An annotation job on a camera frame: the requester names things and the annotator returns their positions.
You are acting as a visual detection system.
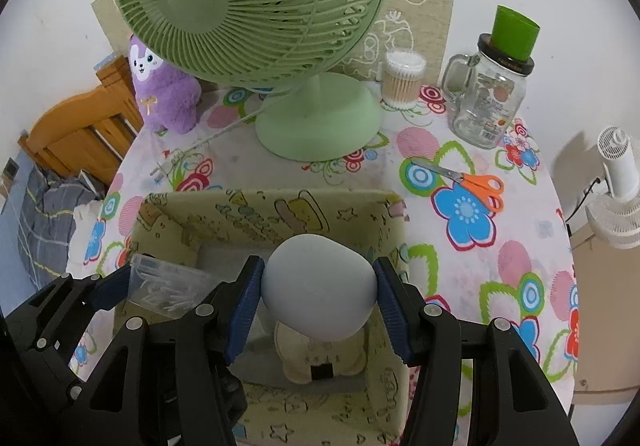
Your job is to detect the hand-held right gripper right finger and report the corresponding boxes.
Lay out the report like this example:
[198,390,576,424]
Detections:
[372,256,583,446]

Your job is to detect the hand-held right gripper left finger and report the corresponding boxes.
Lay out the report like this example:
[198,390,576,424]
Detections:
[70,255,267,446]

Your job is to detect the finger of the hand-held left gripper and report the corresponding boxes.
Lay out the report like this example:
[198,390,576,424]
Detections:
[20,267,136,362]

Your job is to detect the clear plastic box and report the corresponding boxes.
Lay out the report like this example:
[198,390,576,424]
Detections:
[127,253,223,318]

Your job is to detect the cream round toy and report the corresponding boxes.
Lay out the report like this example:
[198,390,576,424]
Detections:
[274,318,368,384]

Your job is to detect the white round case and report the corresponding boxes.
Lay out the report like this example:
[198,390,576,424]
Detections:
[262,234,377,342]

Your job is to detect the yellow printed fabric basket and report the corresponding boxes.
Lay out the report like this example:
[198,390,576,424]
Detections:
[112,190,416,446]

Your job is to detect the grey plaid blanket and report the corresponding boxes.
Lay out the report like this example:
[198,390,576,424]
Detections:
[17,165,101,289]

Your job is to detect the wooden bed headboard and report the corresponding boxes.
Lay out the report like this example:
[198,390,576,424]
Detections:
[17,55,146,187]

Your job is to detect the purple plush toy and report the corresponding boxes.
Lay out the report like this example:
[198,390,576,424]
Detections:
[127,33,203,134]

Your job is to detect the cotton swab container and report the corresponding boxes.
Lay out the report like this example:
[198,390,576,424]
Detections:
[381,50,427,107]

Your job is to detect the white fan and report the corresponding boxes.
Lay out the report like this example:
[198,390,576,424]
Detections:
[585,125,640,251]

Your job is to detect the green plastic cup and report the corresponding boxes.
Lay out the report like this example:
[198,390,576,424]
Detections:
[490,5,542,62]

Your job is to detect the green desk fan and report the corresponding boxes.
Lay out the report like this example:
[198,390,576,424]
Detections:
[109,0,388,162]

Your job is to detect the orange handled scissors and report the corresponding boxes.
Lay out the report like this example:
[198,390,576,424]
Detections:
[411,157,506,214]

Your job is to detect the white fan cable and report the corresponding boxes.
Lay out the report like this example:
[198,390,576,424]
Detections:
[150,101,281,177]

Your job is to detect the black power cable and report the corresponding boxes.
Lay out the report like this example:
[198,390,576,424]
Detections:
[570,175,603,227]

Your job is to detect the glass jar with handle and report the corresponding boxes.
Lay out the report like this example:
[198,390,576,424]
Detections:
[441,33,536,149]

